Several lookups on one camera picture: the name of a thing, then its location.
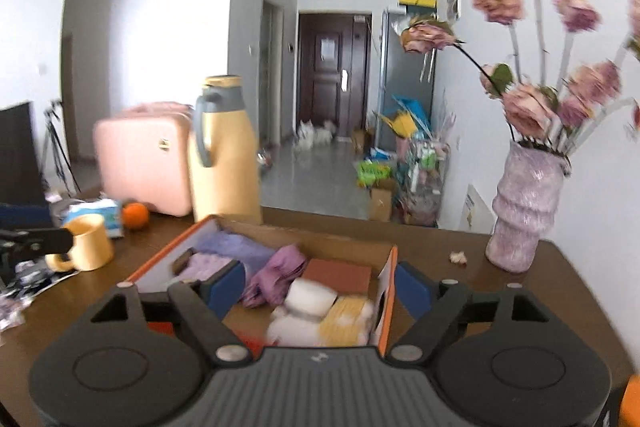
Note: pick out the dried pink roses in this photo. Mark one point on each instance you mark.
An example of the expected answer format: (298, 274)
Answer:
(557, 116)

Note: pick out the blue tissue pack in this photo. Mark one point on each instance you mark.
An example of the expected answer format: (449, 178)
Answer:
(109, 209)

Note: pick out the yellow watering can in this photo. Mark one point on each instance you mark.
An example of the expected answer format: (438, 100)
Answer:
(402, 124)

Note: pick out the orange black small box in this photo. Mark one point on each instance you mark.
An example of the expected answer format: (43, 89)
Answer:
(630, 405)

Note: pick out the yellow white plush toy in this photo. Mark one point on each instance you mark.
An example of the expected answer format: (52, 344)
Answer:
(346, 324)

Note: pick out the white round sponge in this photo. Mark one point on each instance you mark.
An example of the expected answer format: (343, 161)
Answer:
(309, 298)

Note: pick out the lavender knitted cloth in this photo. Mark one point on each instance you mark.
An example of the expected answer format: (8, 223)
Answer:
(253, 255)

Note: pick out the yellow ceramic mug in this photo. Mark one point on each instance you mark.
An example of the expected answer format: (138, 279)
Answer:
(91, 250)

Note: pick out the grey refrigerator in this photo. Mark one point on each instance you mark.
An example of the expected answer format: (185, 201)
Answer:
(402, 74)

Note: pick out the lilac fluffy towel roll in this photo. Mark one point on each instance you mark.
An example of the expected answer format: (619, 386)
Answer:
(200, 267)

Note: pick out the dark wooden door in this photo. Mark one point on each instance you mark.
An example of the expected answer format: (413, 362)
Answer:
(333, 61)

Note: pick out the white dog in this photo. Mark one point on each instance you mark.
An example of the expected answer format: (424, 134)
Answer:
(310, 136)

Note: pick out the small crumpled paper scrap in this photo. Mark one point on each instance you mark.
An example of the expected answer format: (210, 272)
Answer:
(458, 258)

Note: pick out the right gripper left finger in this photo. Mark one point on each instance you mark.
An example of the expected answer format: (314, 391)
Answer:
(201, 308)

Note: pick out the red cardboard box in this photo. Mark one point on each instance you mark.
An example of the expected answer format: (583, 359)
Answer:
(157, 274)

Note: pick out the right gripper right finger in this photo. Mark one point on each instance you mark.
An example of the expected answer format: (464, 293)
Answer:
(436, 308)

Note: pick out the brown layered sponge block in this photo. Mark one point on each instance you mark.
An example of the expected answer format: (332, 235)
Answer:
(343, 277)

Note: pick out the pink mini suitcase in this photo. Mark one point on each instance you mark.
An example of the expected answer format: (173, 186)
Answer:
(142, 155)

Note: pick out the purple satin bow scrunchie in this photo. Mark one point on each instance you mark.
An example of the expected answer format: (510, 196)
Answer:
(269, 286)

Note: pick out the yellow thermos jug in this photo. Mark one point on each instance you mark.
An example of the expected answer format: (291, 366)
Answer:
(224, 172)

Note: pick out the camera tripod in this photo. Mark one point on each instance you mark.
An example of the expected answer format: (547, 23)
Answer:
(52, 148)

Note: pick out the purple textured vase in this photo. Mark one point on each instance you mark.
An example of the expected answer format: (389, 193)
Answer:
(528, 195)

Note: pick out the orange fruit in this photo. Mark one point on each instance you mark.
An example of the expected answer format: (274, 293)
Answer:
(135, 216)

